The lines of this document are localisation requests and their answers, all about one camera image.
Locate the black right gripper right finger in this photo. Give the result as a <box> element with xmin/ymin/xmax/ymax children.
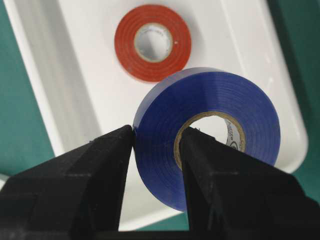
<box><xmin>179</xmin><ymin>127</ymin><xmax>320</xmax><ymax>240</ymax></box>

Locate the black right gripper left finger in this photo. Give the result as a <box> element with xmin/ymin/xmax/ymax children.
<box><xmin>0</xmin><ymin>125</ymin><xmax>132</xmax><ymax>240</ymax></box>

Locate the blue tape roll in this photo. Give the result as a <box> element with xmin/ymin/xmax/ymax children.
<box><xmin>133</xmin><ymin>67</ymin><xmax>281</xmax><ymax>212</ymax></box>

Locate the red tape roll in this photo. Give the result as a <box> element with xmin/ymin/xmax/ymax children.
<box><xmin>114</xmin><ymin>4</ymin><xmax>192</xmax><ymax>82</ymax></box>

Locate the white plastic tray case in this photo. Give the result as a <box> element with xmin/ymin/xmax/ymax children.
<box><xmin>4</xmin><ymin>0</ymin><xmax>308</xmax><ymax>231</ymax></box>

